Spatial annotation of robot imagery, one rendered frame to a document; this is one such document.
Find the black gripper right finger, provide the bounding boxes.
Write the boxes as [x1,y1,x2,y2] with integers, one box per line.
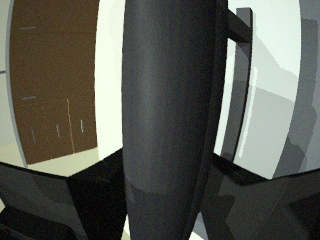
[200,152,320,240]

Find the dark grey mat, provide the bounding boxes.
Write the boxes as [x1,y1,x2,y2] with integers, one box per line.
[192,0,320,240]

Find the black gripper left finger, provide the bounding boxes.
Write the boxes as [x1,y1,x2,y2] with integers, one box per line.
[0,147,128,240]

